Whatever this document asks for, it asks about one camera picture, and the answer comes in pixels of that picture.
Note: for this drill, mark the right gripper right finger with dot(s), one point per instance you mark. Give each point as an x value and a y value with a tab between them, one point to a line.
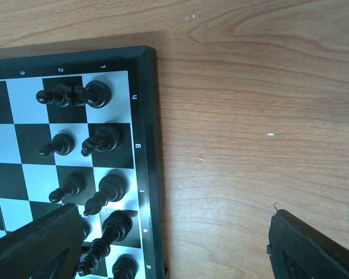
297	250

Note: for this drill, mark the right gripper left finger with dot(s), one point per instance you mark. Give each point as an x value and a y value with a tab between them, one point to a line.
48	247

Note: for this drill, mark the black pawn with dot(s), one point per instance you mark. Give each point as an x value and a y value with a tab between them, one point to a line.
72	185
56	96
86	228
61	144

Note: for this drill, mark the black king piece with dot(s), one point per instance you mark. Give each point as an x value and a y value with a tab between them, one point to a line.
114	229

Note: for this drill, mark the black queen piece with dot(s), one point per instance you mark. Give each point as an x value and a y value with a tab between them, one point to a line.
125	267

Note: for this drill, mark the black bishop piece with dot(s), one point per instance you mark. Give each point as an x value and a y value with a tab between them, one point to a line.
112	188

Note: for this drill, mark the black knight piece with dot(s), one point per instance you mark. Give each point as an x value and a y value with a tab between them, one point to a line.
105	139

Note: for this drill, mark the black white chessboard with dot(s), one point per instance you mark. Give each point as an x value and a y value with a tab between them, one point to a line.
27	179

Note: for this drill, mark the black rook piece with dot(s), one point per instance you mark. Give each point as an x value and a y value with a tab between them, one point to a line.
95	94

